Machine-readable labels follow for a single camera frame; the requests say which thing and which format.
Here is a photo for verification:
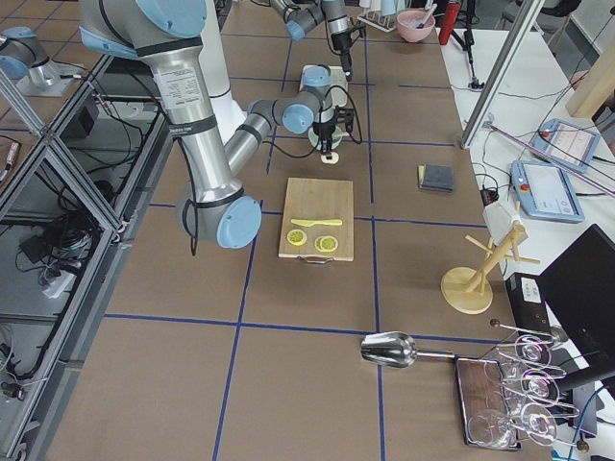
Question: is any grey folded cloth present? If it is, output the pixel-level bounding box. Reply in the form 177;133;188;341
422;164;455;192

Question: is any glass rack tray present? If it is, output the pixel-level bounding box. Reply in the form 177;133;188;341
455;319;580;451

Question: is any yellow sponge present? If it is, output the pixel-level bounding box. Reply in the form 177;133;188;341
417;164;426;188

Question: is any metal scoop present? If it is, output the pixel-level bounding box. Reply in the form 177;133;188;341
360;331;455;369

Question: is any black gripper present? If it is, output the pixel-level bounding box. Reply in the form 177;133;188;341
331;29;353;80
311;122;336;154

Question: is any yellow plastic knife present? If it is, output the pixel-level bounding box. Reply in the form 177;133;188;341
290;218;343;228

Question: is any white dish rack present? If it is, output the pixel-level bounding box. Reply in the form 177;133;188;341
357;11;396;33

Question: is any aluminium frame post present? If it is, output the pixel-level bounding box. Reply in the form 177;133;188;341
460;0;545;150

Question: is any blue teach pendant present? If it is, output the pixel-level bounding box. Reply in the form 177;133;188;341
530;118;600;173
510;160;585;223

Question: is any black monitor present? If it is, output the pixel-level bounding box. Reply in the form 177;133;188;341
538;224;614;387

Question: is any pink bowl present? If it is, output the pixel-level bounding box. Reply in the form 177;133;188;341
396;10;435;43

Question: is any wooden mug tree stand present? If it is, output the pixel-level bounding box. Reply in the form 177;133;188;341
440;220;540;315

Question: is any blue teach pendant near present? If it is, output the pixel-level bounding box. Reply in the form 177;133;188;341
510;160;585;223

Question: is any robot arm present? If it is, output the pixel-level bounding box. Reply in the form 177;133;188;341
80;1;332;249
270;0;357;82

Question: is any lemon slice upper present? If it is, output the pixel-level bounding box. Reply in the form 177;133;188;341
286;229;308;247

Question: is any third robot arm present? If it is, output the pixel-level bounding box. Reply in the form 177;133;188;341
1;26;57;88

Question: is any red bottle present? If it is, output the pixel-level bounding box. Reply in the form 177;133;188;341
438;0;460;46

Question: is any blue teach pendant far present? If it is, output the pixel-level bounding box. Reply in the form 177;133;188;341
530;118;600;173

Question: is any light green bowl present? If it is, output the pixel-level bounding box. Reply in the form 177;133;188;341
307;128;346;150

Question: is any lemon slice under pair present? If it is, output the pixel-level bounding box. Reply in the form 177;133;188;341
314;237;324;253

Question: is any wooden cutting board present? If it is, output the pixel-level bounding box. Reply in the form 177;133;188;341
279;178;355;261

